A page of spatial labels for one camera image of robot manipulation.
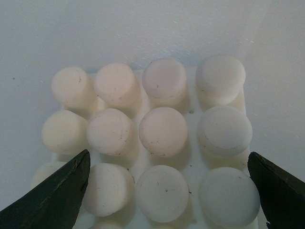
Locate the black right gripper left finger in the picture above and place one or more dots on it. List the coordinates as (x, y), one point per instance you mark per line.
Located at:
(55, 202)

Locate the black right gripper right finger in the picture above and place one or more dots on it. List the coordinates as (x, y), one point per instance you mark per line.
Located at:
(282, 195)

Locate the white studded base plate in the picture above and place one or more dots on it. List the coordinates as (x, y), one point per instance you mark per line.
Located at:
(170, 144)

